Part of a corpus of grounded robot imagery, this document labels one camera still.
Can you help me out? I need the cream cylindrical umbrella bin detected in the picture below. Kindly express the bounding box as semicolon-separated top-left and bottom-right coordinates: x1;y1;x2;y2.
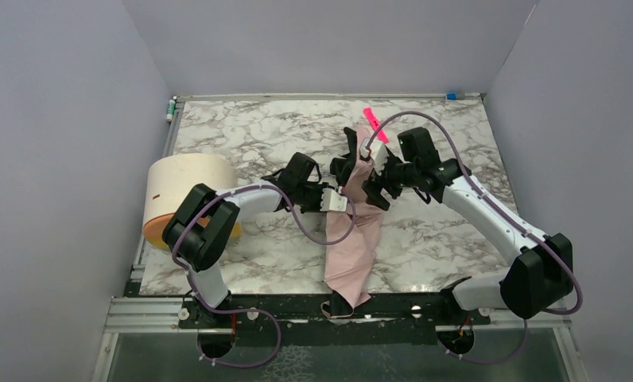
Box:
142;153;238;250

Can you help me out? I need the green white marker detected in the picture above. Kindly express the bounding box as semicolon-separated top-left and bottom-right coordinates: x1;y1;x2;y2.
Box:
165;98;177;123

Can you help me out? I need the pink folding umbrella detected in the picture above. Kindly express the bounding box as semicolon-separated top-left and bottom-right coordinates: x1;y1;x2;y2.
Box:
321;125;384;318

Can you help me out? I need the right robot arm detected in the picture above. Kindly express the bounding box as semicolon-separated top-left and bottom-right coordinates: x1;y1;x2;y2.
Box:
356;127;574;319

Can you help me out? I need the pink highlighter marker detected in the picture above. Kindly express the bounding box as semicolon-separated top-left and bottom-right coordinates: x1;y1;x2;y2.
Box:
363;107;389;144

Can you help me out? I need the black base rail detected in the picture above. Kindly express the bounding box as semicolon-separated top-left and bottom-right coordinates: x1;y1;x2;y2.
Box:
177;292;490;347

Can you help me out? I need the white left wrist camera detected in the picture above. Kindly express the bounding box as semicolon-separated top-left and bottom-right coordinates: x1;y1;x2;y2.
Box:
320;188;349;212

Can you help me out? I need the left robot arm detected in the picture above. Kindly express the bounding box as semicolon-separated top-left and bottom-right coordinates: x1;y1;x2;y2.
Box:
161;153;355;313

